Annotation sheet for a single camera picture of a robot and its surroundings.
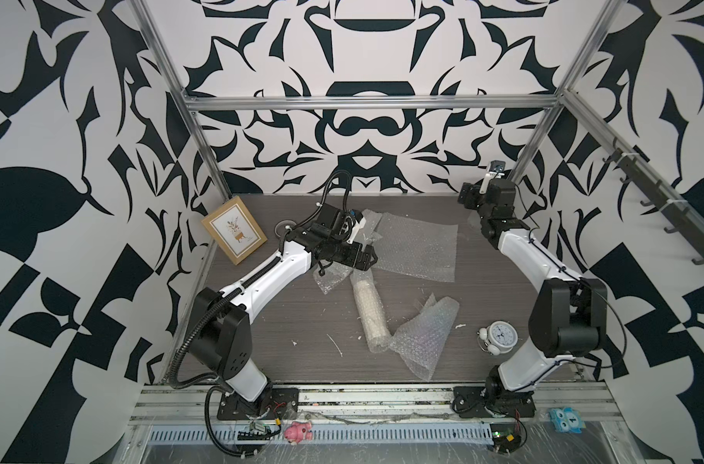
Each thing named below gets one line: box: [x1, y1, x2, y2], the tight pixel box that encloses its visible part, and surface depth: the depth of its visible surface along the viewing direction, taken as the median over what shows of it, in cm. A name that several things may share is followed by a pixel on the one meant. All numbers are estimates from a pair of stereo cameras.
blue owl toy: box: [547, 406, 587, 435], surface depth 73 cm
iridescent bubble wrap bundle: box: [388, 292, 460, 381], surface depth 78 cm
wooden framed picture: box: [201, 195, 268, 266], surface depth 99 cm
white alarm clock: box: [475, 319, 523, 356], surface depth 83 cm
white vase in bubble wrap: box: [350, 268, 393, 354], surface depth 86 cm
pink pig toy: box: [284, 421, 314, 446], surface depth 70 cm
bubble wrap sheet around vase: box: [372, 211, 459, 284], surface depth 107 cm
